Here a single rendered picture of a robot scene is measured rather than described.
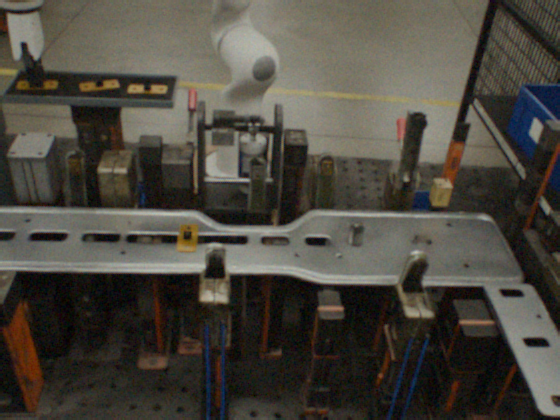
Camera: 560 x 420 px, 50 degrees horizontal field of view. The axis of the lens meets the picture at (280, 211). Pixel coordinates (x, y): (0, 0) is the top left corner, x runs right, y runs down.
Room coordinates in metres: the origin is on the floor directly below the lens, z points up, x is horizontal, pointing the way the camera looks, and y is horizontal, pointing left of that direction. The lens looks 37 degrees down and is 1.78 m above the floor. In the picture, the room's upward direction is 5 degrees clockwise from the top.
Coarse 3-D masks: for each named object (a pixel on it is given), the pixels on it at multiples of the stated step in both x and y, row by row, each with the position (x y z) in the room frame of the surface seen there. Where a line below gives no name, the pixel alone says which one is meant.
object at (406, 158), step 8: (408, 112) 1.13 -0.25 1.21; (416, 112) 1.13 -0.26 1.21; (424, 112) 1.13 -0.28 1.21; (408, 120) 1.12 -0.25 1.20; (416, 120) 1.09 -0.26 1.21; (424, 120) 1.09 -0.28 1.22; (408, 128) 1.11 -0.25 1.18; (416, 128) 1.09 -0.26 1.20; (424, 128) 1.09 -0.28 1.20; (408, 136) 1.11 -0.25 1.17; (416, 136) 1.12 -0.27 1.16; (408, 144) 1.11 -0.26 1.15; (416, 144) 1.12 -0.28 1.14; (408, 152) 1.11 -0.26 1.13; (416, 152) 1.11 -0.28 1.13; (400, 160) 1.11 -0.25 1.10; (408, 160) 1.11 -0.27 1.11; (416, 160) 1.10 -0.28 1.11; (400, 168) 1.10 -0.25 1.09; (408, 168) 1.11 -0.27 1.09; (416, 168) 1.10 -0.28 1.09; (400, 176) 1.09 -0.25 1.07; (400, 184) 1.09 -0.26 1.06; (408, 184) 1.11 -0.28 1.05
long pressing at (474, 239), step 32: (0, 224) 0.92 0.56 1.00; (32, 224) 0.92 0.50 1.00; (64, 224) 0.93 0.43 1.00; (96, 224) 0.94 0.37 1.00; (128, 224) 0.95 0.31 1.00; (160, 224) 0.96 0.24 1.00; (320, 224) 1.00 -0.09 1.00; (384, 224) 1.02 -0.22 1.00; (416, 224) 1.03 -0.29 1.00; (480, 224) 1.04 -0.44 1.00; (0, 256) 0.82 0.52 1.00; (32, 256) 0.83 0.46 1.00; (64, 256) 0.84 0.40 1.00; (96, 256) 0.84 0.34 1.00; (128, 256) 0.85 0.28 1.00; (160, 256) 0.86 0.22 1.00; (192, 256) 0.87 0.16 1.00; (256, 256) 0.88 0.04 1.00; (288, 256) 0.89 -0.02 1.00; (320, 256) 0.90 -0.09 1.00; (352, 256) 0.90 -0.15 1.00; (384, 256) 0.91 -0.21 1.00; (448, 256) 0.93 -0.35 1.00; (480, 256) 0.94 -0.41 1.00; (512, 256) 0.95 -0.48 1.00
